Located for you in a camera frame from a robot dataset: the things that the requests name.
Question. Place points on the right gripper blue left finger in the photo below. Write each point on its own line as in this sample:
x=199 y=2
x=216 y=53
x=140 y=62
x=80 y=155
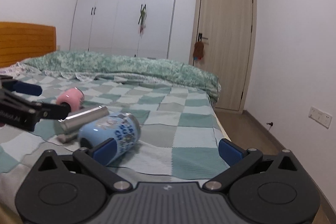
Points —
x=94 y=161

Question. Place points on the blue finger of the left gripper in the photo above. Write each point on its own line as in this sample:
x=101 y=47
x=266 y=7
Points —
x=55 y=112
x=26 y=88

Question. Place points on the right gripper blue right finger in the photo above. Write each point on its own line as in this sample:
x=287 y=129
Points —
x=241 y=162

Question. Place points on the blue sticker-covered steel cup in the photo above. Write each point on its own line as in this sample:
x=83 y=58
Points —
x=124 y=128

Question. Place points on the pink ceramic mug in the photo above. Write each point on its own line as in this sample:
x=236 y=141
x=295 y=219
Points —
x=72 y=97

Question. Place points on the stainless steel cylinder bottle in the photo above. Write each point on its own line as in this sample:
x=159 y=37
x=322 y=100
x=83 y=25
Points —
x=67 y=129

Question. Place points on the orange wooden headboard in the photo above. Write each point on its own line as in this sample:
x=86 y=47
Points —
x=20 y=41

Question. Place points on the checkered green grey bedsheet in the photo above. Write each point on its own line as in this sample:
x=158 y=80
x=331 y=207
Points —
x=179 y=138

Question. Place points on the green floral duvet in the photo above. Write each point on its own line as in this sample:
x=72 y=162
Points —
x=86 y=66

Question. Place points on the white wardrobe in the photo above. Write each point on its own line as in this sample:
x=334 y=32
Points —
x=111 y=26

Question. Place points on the hanging charm on wardrobe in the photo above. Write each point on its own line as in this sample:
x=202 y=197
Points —
x=142 y=19

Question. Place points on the beige wooden door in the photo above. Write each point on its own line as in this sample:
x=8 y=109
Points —
x=227 y=28

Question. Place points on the white wall socket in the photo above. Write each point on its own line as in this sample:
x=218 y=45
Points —
x=320 y=117

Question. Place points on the brown plush toy on handle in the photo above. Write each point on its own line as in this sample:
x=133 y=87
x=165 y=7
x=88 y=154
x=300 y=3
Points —
x=198 y=52

